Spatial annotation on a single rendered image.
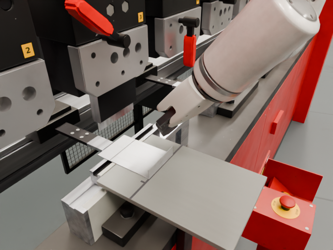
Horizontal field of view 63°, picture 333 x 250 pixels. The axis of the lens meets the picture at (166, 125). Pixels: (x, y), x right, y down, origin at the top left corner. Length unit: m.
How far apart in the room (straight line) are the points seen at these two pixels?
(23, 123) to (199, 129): 0.62
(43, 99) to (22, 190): 1.78
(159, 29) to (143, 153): 0.25
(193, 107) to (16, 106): 0.24
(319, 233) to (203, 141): 1.20
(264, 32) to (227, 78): 0.08
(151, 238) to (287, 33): 0.44
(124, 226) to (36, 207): 1.42
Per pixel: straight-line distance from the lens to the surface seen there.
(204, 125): 0.90
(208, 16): 0.70
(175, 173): 0.53
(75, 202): 0.55
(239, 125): 0.92
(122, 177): 0.53
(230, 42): 0.37
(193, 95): 0.42
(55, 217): 1.86
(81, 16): 0.33
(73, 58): 0.39
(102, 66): 0.41
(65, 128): 0.68
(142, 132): 0.64
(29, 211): 1.96
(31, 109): 0.35
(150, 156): 0.56
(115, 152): 0.58
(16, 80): 0.33
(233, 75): 0.38
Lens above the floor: 1.36
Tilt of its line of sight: 33 degrees down
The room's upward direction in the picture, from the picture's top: straight up
